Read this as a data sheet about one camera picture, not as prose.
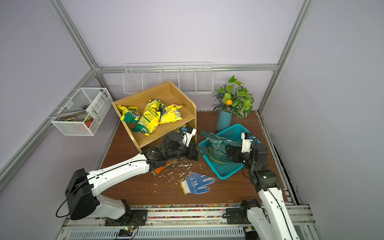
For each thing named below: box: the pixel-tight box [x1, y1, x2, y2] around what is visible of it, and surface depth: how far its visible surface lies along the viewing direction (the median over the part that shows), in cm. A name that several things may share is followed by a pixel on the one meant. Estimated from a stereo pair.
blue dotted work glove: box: [180, 172, 217, 195], surface depth 86 cm
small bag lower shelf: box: [178, 126, 188, 133], surface depth 67 cm
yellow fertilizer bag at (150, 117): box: [132, 99, 164, 136], surface depth 68 cm
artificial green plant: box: [212, 75, 255, 120], surface depth 82 cm
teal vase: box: [216, 110, 233, 132], surface depth 100 cm
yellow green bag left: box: [116, 104, 141, 124], surface depth 67 cm
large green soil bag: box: [200, 131, 242, 165], surface depth 79 cm
